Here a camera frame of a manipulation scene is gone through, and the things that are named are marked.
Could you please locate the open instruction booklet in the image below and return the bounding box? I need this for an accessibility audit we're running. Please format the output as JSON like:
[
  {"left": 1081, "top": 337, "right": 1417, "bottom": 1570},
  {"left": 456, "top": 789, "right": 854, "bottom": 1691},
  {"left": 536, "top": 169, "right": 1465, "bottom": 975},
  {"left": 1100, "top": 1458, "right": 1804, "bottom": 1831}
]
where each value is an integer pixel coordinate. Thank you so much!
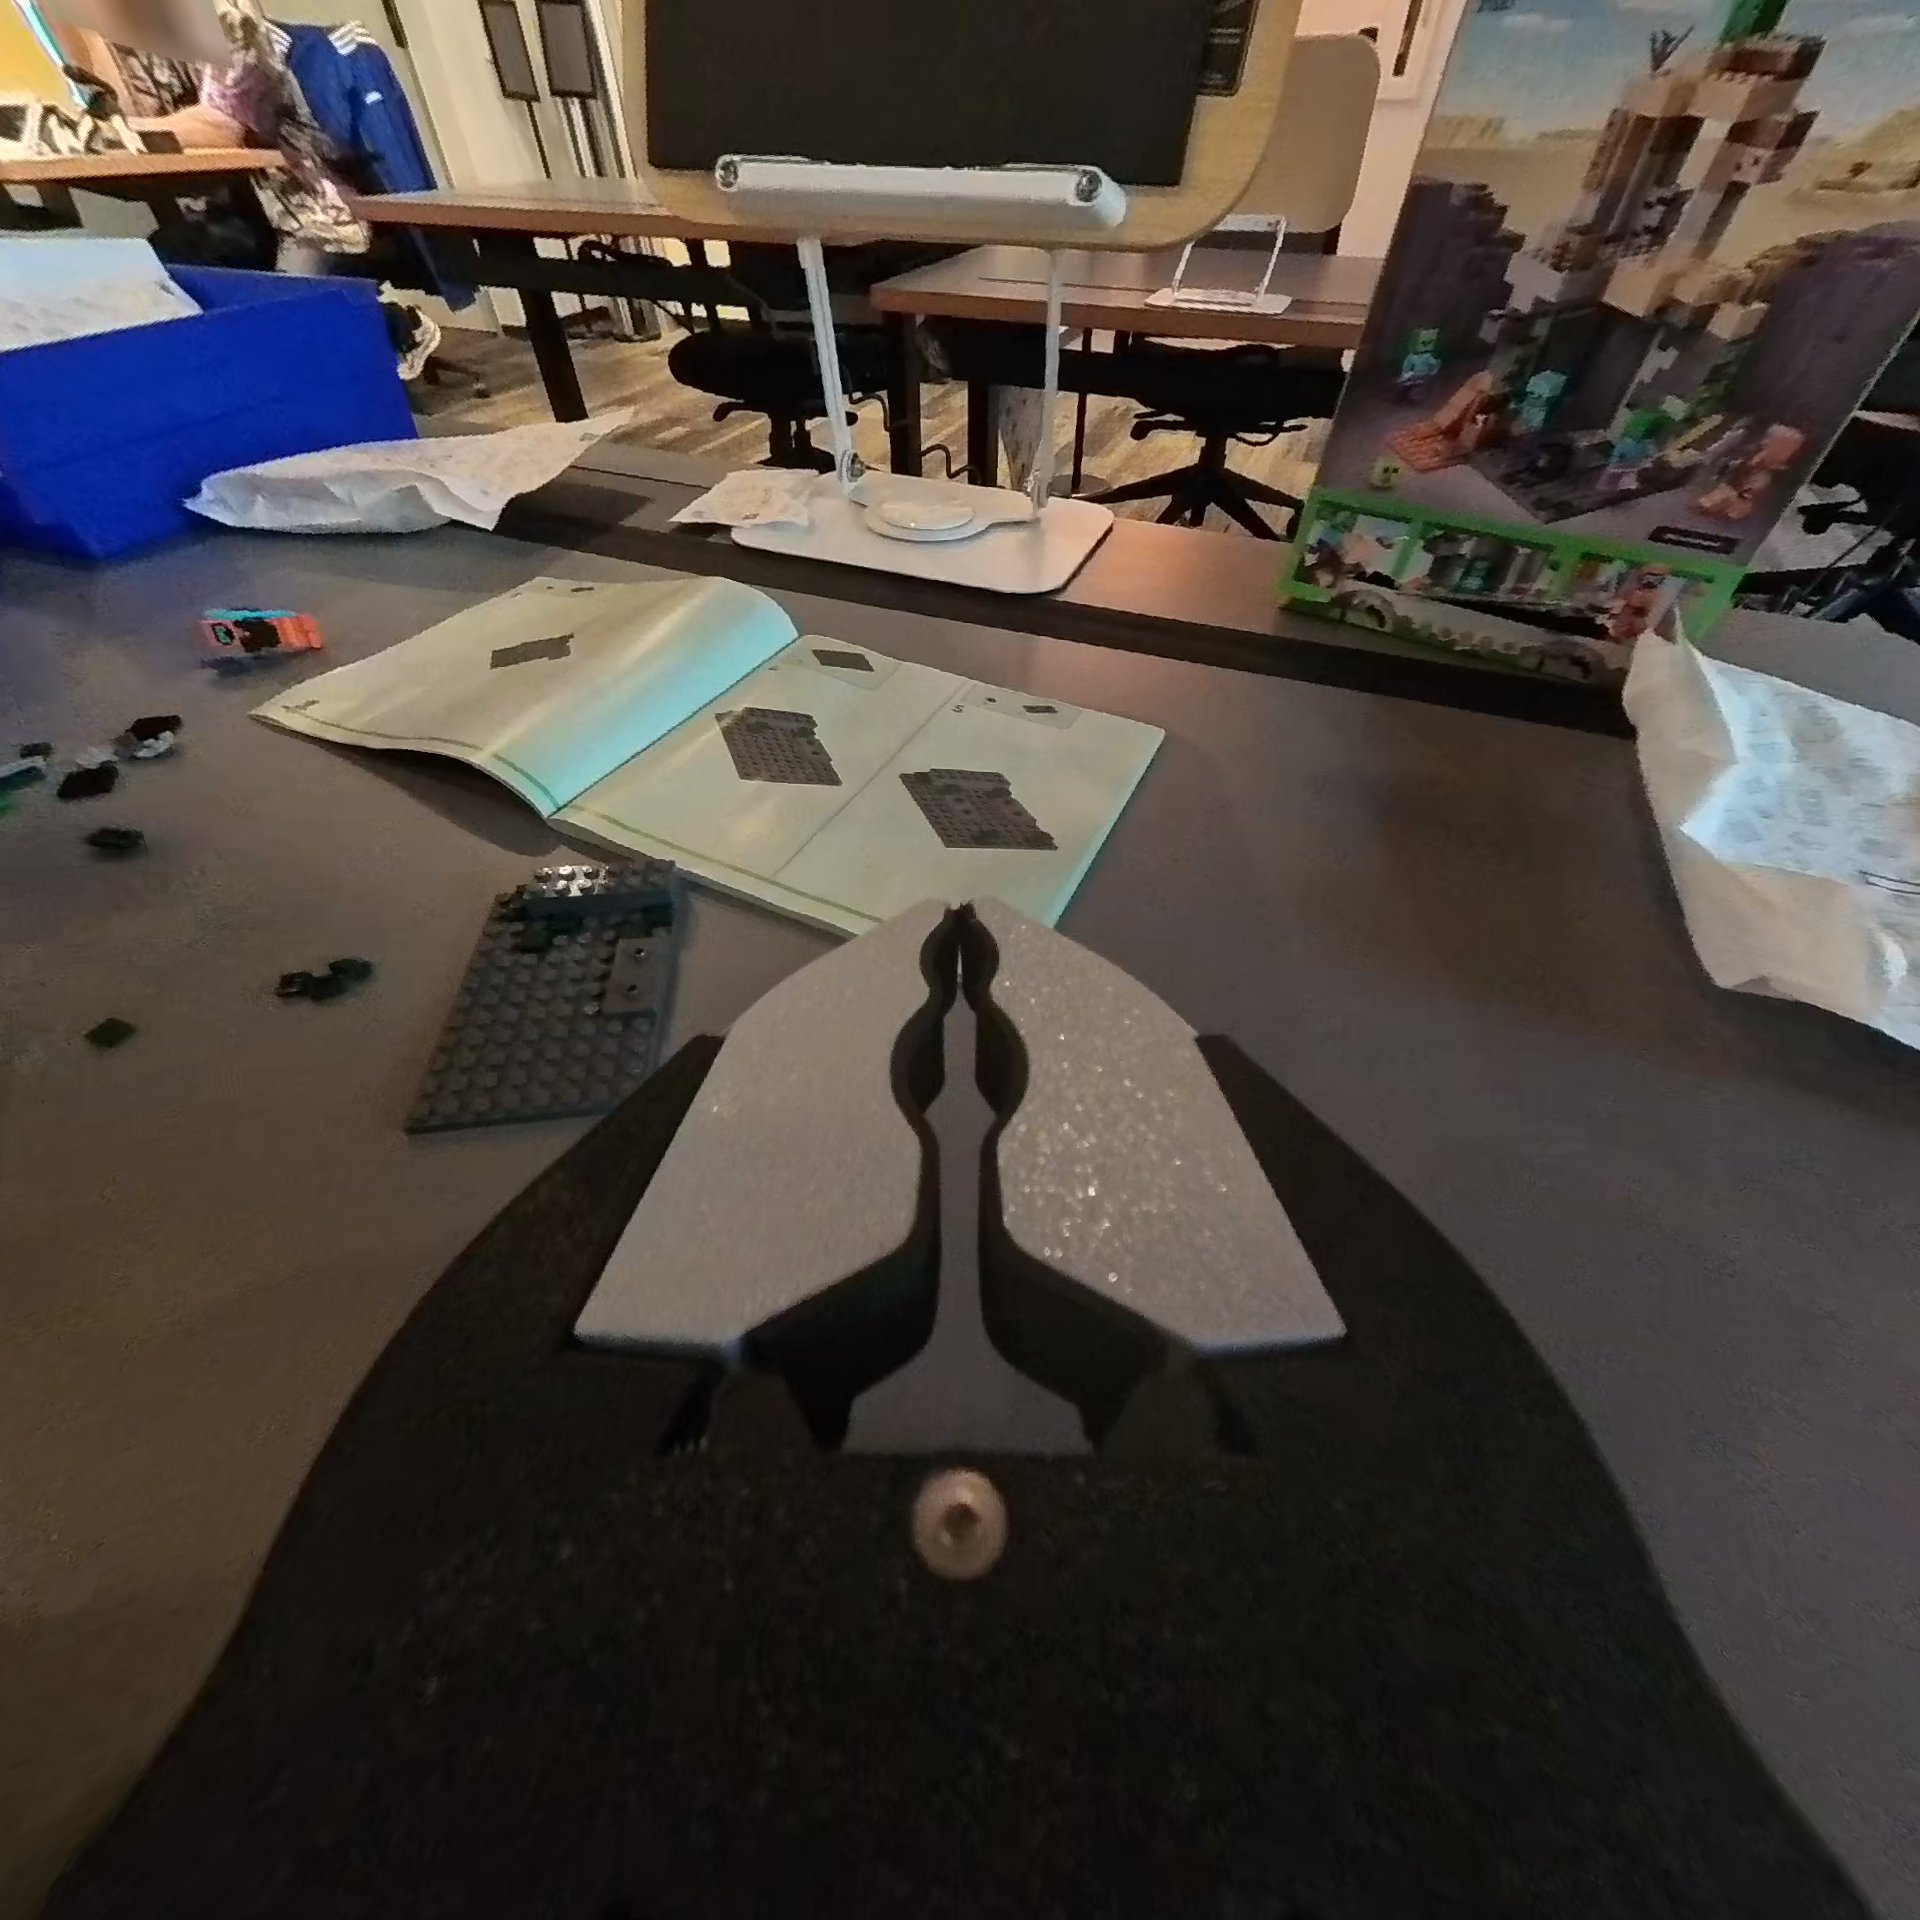
[{"left": 248, "top": 574, "right": 1168, "bottom": 936}]

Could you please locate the white printed paper sheet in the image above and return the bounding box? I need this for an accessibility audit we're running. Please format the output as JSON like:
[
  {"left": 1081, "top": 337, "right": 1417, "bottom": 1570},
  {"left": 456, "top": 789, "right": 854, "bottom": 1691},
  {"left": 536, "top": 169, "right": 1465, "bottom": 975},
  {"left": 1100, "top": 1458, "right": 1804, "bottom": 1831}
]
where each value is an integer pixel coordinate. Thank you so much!
[{"left": 672, "top": 469, "right": 812, "bottom": 532}]

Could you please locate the grey desk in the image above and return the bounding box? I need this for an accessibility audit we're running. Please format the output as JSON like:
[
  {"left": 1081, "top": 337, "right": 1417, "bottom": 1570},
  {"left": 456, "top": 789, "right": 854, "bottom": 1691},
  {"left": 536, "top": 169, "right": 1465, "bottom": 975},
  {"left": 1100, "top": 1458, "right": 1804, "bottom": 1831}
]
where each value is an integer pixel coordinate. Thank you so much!
[{"left": 0, "top": 438, "right": 1920, "bottom": 1920}]

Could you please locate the dark grey studded brick plate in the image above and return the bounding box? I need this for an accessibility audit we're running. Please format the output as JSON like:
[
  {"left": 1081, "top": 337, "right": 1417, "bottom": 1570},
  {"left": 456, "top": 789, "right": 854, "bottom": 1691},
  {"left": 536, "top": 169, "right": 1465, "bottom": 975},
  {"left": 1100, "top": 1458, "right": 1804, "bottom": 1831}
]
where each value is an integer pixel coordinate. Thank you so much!
[{"left": 406, "top": 929, "right": 680, "bottom": 1138}]

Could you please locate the white lamp base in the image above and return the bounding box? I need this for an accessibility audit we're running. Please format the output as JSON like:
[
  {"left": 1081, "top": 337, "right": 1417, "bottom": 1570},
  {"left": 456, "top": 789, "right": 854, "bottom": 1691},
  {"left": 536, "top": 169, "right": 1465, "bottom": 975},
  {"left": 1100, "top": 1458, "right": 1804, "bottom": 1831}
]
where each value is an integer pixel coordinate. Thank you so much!
[{"left": 714, "top": 148, "right": 1135, "bottom": 595}]

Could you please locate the black office chair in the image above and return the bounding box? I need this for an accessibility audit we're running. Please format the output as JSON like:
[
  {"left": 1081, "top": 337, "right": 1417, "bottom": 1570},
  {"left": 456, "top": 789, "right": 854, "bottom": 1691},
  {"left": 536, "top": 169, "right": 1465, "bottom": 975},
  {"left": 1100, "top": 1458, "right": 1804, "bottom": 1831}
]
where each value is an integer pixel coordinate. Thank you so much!
[
  {"left": 672, "top": 326, "right": 903, "bottom": 469},
  {"left": 1110, "top": 359, "right": 1355, "bottom": 540},
  {"left": 1741, "top": 407, "right": 1920, "bottom": 625}
]

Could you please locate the large blue plastic bin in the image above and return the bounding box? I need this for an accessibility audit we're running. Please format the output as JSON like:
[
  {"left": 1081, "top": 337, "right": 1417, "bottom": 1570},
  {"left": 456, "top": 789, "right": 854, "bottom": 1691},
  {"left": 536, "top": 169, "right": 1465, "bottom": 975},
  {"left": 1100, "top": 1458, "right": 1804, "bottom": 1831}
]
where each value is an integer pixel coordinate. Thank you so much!
[{"left": 0, "top": 261, "right": 422, "bottom": 563}]

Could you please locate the clear acrylic stand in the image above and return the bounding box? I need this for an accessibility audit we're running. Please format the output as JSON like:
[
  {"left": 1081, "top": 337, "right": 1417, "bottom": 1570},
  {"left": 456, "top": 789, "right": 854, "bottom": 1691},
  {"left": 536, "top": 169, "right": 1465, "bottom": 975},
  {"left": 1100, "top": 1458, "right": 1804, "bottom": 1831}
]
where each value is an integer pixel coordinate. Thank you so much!
[{"left": 1149, "top": 215, "right": 1297, "bottom": 315}]

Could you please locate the small orange toy piece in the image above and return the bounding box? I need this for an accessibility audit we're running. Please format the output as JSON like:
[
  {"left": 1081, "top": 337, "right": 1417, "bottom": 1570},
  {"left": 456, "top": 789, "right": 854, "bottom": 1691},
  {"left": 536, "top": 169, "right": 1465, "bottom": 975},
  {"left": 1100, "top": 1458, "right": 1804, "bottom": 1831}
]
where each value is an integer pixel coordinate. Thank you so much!
[{"left": 195, "top": 606, "right": 332, "bottom": 666}]

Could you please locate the blue striped jacket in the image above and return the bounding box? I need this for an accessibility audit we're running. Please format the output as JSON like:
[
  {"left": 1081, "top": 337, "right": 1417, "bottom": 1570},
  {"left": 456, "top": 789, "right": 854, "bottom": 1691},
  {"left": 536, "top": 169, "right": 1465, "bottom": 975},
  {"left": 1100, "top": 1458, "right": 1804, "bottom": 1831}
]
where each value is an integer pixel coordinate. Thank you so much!
[{"left": 284, "top": 18, "right": 440, "bottom": 303}]

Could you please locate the wooden office table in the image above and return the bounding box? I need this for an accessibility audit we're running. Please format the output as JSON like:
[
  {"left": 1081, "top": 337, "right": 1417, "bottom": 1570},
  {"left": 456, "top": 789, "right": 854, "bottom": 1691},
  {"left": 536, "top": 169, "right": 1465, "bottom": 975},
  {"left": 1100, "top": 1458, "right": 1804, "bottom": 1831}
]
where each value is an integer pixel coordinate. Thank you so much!
[
  {"left": 869, "top": 243, "right": 1391, "bottom": 488},
  {"left": 0, "top": 148, "right": 289, "bottom": 232}
]

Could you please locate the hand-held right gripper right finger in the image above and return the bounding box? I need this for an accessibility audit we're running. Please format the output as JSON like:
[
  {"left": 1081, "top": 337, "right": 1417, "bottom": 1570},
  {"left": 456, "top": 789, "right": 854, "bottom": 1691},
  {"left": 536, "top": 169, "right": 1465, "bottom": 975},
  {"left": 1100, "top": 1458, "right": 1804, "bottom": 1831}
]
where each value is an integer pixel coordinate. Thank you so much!
[{"left": 964, "top": 893, "right": 1348, "bottom": 1366}]

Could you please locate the green toy set box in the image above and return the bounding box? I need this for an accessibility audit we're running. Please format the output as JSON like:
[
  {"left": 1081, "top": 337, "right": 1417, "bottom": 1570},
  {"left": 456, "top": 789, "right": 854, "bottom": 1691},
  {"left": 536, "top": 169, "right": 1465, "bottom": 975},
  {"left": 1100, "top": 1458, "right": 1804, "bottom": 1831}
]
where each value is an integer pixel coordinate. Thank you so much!
[{"left": 1278, "top": 0, "right": 1920, "bottom": 688}]

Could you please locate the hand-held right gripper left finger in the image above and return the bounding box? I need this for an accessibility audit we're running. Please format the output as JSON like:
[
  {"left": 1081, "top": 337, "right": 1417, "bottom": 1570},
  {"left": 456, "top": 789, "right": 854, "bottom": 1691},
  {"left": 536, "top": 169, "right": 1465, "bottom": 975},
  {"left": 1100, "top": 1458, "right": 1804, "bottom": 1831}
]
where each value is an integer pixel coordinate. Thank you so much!
[{"left": 572, "top": 893, "right": 964, "bottom": 1371}]

